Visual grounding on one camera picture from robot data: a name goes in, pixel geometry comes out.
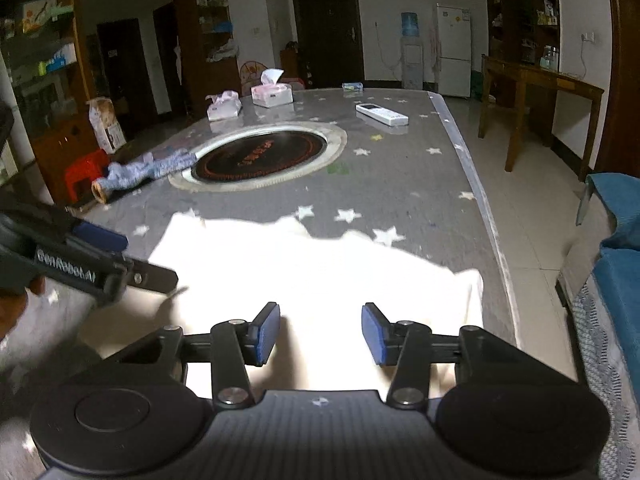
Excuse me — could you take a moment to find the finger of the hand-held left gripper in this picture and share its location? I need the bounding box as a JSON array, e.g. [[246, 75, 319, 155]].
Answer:
[[122, 256, 179, 293], [70, 221, 128, 253]]

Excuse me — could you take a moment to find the pink white tissue box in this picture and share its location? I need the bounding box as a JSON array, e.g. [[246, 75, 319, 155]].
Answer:
[[250, 68, 294, 107]]

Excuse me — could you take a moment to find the white remote control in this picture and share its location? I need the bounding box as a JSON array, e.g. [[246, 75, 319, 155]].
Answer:
[[356, 102, 409, 127]]

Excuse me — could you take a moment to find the dark wooden door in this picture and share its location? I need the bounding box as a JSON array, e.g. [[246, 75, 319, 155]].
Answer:
[[291, 0, 366, 88]]

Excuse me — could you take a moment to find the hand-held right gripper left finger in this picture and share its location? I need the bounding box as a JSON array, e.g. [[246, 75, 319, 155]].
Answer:
[[107, 302, 282, 409]]

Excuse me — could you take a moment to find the wooden door with glass pane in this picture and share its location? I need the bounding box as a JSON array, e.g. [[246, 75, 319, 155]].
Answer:
[[595, 0, 640, 176]]

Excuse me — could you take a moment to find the printed cardboard box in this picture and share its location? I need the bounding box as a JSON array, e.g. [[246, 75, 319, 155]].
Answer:
[[87, 96, 127, 155]]

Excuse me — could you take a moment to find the white refrigerator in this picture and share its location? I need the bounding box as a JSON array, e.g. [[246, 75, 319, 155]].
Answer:
[[434, 3, 472, 98]]

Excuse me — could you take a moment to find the pink soft tissue pack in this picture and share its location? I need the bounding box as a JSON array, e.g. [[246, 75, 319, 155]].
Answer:
[[206, 90, 243, 122]]

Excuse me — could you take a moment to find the white water dispenser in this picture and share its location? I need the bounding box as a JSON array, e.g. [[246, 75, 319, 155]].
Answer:
[[401, 37, 425, 88]]

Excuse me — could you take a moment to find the dark wooden display cabinet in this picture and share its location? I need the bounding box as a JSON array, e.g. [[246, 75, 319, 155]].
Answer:
[[485, 0, 561, 86]]

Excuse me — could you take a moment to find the wooden side table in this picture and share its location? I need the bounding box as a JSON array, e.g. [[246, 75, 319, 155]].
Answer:
[[478, 54, 606, 181]]

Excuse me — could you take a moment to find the red plastic stool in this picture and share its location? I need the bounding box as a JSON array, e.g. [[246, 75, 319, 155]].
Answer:
[[64, 149, 111, 203]]

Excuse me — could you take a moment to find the round black induction cooktop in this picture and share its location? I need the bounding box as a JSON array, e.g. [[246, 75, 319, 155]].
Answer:
[[168, 121, 348, 192]]

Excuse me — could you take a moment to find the blue white knit glove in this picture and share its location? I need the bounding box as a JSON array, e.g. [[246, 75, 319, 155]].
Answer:
[[91, 149, 197, 205]]

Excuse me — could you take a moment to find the person's left hand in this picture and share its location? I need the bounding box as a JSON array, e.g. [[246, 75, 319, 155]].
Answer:
[[0, 276, 48, 341]]

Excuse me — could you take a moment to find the wooden arch cabinet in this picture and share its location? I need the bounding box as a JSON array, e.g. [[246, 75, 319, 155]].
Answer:
[[0, 0, 241, 201]]

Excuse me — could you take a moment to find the cream sweatshirt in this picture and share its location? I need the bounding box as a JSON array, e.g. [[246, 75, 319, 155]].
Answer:
[[75, 212, 485, 396]]

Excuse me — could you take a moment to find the grey star print tablecloth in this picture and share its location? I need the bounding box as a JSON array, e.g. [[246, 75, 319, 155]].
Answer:
[[0, 87, 518, 480]]

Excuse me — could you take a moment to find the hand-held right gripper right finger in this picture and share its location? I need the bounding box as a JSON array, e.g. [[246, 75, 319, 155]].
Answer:
[[361, 302, 546, 409]]

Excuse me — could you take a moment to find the blue sofa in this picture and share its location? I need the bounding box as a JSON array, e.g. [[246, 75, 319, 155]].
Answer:
[[556, 172, 640, 480]]

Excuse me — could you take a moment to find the pink round fan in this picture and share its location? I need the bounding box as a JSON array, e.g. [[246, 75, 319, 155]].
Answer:
[[239, 60, 266, 96]]

